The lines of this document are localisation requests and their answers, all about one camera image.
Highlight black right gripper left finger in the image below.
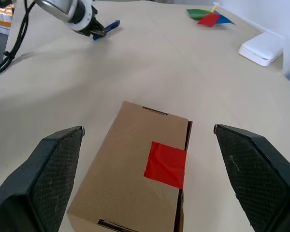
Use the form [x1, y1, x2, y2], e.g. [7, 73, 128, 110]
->
[0, 125, 85, 232]

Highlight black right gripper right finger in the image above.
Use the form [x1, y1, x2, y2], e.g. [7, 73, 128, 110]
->
[213, 124, 290, 232]

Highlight blue cutter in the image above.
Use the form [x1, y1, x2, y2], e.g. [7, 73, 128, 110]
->
[92, 19, 121, 41]

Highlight brown cardboard box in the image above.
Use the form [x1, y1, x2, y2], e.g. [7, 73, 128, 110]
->
[66, 100, 193, 232]

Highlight red tape patch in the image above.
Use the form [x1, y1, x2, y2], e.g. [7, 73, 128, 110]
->
[144, 141, 188, 190]

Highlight white flat box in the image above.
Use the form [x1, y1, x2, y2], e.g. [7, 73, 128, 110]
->
[238, 32, 285, 66]

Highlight white orange stacked cartons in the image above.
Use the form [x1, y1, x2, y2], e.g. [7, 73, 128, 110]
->
[0, 7, 15, 34]

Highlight colourful paper pinwheel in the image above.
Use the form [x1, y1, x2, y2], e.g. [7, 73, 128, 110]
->
[186, 1, 286, 39]

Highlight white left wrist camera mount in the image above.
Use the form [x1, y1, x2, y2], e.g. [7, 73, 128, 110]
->
[67, 0, 94, 37]

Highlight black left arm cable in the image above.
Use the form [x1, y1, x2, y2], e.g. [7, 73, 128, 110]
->
[0, 0, 37, 77]

